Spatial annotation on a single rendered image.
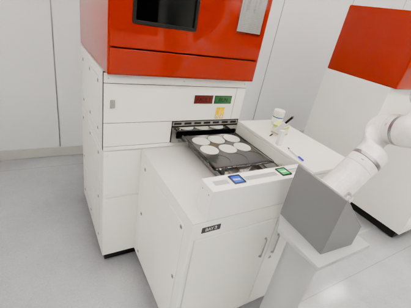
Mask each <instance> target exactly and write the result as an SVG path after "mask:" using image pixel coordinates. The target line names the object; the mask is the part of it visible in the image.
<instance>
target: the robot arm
mask: <svg viewBox="0 0 411 308"><path fill-rule="evenodd" d="M388 144H391V145H396V146H399V147H404V148H410V149H411V110H410V112H409V113H408V114H406V115H400V114H379V115H377V116H375V117H373V118H372V119H371V120H370V121H369V122H368V123H367V124H366V126H365V130H364V135H363V139H362V141H361V142H360V144H359V145H358V146H357V147H356V148H354V149H353V150H352V151H351V152H350V153H349V154H348V155H347V156H346V157H345V158H344V159H343V160H342V161H341V162H340V163H339V164H338V165H337V166H336V167H334V168H333V169H332V170H331V171H330V172H329V173H328V174H327V175H326V176H325V177H324V178H323V179H321V178H319V177H318V178H319V179H321V180H322V181H323V182H325V183H326V184H327V185H329V186H330V187H332V188H333V189H334V190H335V191H337V192H339V193H340V194H341V195H342V196H344V197H345V198H346V199H348V200H349V202H350V203H351V202H352V201H353V199H354V197H353V195H354V194H355V193H356V192H357V191H358V190H359V189H360V188H362V187H363V186H364V185H365V184H366V183H367V182H368V181H369V180H370V179H372V178H373V176H375V174H376V173H378V171H380V170H381V169H382V168H383V167H384V166H385V165H386V163H387V161H388V155H387V153H386V151H385V150H384V149H383V148H384V147H385V146H386V145H388Z"/></svg>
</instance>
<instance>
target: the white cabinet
mask: <svg viewBox="0 0 411 308"><path fill-rule="evenodd" d="M282 207H283V203H282V204H279V205H274V206H271V207H266V208H261V209H258V210H254V211H249V212H246V213H242V214H237V215H233V216H229V217H226V218H221V219H217V220H214V221H209V222H205V223H201V224H196V225H192V223H191V222H190V220H189V219H188V217H187V216H186V214H185V213H184V211H183V210H182V209H181V207H180V205H179V204H178V203H177V201H176V200H175V198H174V196H173V195H172V194H171V192H170V191H169V189H168V188H167V186H166V185H165V183H164V182H163V180H162V179H161V177H160V176H159V174H158V173H157V171H156V170H155V169H154V167H153V165H152V164H151V163H150V161H149V160H148V158H147V156H146V155H145V154H144V152H143V151H142V154H141V169H140V177H139V192H138V207H137V215H136V230H135V245H134V249H135V251H136V254H137V256H138V258H139V261H140V264H141V266H142V268H143V271H144V274H145V275H146V278H147V281H148V283H149V285H150V288H151V290H152V293H153V295H154V298H155V300H156V302H157V305H158V308H237V307H240V306H242V305H244V304H246V303H248V302H250V301H253V300H255V299H257V298H260V297H261V296H264V295H265V293H266V291H267V288H268V285H269V283H270V281H271V278H272V276H273V273H274V271H275V268H276V266H277V264H278V261H279V259H280V257H281V254H282V251H283V249H284V247H285V244H286V240H285V239H284V238H283V237H282V236H281V235H280V234H279V233H278V223H279V218H280V211H281V208H282Z"/></svg>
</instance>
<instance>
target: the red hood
mask: <svg viewBox="0 0 411 308"><path fill-rule="evenodd" d="M272 1H273V0H80V34H81V44H82V45H83V46H84V47H85V49H87V50H88V52H89V53H90V54H91V55H92V57H93V58H94V59H95V60H96V61H97V62H98V64H99V65H100V66H101V67H102V69H104V71H105V72H106V73H107V74H108V75H131V76H154V77H167V78H190V79H214V80H227V81H250V82H252V81H253V78H254V73H255V70H256V66H257V61H258V58H259V53H260V50H261V45H262V41H263V38H264V33H265V29H266V25H267V21H268V16H269V13H270V9H271V6H272Z"/></svg>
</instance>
